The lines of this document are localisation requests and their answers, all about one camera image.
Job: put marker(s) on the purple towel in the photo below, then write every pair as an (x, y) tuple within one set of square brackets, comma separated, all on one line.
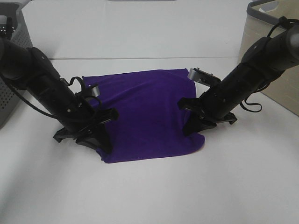
[(150, 123)]

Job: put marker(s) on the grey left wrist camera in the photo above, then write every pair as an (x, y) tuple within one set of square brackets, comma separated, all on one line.
[(92, 90)]

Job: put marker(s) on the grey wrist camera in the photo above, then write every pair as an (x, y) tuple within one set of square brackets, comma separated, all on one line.
[(92, 90), (199, 76)]

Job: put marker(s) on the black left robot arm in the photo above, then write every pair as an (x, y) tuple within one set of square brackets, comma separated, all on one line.
[(75, 105)]

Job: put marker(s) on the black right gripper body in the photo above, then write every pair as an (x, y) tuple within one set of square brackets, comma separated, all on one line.
[(194, 105)]

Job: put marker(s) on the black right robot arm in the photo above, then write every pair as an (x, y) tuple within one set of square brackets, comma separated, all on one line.
[(264, 62)]

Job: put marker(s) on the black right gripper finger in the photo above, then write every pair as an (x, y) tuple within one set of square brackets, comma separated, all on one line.
[(204, 125), (193, 125)]

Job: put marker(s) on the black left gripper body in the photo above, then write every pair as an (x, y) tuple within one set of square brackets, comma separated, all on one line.
[(90, 128)]

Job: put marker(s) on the grey perforated plastic basket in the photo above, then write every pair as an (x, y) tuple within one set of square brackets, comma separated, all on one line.
[(13, 36)]

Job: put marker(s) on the beige fabric storage bin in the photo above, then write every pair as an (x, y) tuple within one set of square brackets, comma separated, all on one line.
[(262, 15)]

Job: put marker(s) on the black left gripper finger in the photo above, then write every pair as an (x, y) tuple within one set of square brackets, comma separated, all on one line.
[(90, 142), (104, 139)]

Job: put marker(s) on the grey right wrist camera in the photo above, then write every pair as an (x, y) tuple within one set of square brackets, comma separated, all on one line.
[(199, 76)]

